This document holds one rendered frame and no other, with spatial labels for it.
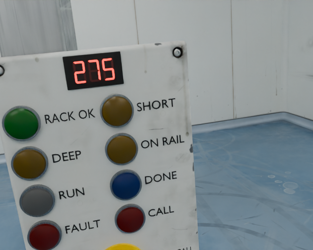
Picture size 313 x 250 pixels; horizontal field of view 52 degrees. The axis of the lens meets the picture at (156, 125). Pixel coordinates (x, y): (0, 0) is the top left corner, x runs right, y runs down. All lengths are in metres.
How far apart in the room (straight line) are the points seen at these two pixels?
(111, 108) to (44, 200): 0.10
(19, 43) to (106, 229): 0.20
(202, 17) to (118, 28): 1.02
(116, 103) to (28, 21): 0.12
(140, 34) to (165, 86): 3.56
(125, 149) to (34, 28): 0.15
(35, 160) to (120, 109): 0.09
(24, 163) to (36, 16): 0.14
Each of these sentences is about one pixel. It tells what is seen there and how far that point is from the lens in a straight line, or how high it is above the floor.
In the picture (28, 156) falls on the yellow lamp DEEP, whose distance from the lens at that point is 0.29.
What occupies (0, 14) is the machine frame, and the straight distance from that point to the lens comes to 0.35.
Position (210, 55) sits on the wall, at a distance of 4.11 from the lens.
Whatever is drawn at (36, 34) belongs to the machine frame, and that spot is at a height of 1.23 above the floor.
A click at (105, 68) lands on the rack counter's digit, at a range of 0.28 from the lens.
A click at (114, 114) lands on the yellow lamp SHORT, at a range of 0.28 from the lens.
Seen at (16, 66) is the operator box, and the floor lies 1.21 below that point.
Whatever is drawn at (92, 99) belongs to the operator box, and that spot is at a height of 1.17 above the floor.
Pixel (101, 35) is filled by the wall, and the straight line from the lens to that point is 3.79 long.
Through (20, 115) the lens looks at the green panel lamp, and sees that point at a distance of 0.28.
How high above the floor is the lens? 1.22
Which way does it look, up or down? 15 degrees down
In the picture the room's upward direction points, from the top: 5 degrees counter-clockwise
